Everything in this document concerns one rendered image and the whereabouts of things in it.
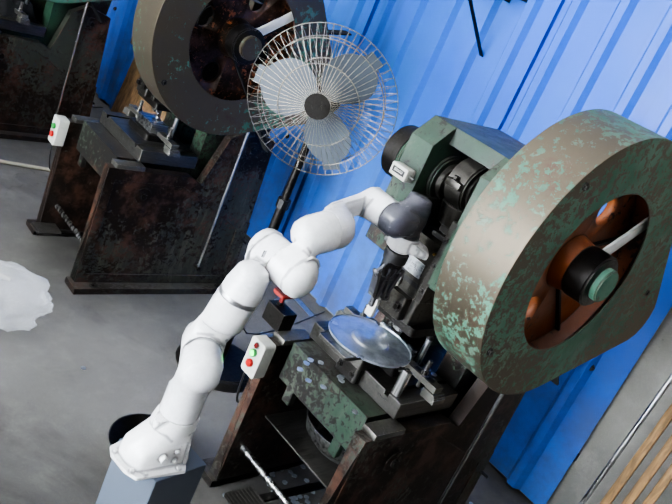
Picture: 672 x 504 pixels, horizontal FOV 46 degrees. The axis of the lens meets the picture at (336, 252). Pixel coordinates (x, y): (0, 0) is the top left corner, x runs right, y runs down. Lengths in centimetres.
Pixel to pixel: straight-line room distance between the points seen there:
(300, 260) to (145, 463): 68
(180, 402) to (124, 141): 189
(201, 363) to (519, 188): 89
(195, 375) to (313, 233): 46
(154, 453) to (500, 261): 103
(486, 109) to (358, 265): 111
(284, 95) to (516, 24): 127
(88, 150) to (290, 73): 129
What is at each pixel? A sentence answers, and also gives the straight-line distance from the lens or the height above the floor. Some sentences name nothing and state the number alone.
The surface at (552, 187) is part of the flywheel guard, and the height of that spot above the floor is 155.
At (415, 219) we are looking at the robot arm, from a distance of 225.
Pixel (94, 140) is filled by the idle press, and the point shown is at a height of 61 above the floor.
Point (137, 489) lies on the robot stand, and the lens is 228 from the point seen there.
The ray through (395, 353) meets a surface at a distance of 255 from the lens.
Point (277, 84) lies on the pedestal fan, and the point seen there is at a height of 129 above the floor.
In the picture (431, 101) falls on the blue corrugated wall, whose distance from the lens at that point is 403.
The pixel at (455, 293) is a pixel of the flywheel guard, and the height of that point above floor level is 121.
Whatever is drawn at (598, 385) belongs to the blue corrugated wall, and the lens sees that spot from 352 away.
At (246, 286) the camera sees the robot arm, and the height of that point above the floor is 103.
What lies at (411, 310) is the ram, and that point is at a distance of 248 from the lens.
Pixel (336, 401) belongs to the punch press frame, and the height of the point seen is 60.
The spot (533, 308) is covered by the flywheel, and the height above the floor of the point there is 116.
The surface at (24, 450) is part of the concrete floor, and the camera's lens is 288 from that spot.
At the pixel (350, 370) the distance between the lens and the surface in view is 254.
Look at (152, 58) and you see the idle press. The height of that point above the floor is 118.
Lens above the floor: 188
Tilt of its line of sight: 21 degrees down
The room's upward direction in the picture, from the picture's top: 24 degrees clockwise
